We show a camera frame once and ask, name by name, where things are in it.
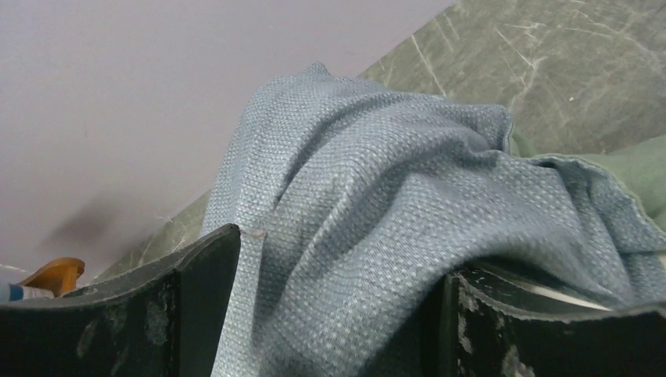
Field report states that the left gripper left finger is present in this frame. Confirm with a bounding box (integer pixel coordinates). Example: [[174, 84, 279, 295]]
[[1, 224, 241, 377]]

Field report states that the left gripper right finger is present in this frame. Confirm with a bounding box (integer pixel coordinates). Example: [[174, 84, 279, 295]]
[[421, 267, 665, 376]]

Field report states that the blue grey pillow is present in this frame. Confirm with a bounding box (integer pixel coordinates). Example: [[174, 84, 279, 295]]
[[202, 64, 665, 376]]

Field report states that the patchwork green beige pillowcase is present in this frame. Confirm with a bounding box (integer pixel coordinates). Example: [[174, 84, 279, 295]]
[[500, 132, 665, 253]]

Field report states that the wooden slatted rack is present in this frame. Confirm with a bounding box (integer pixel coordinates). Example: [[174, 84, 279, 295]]
[[19, 257, 85, 297]]

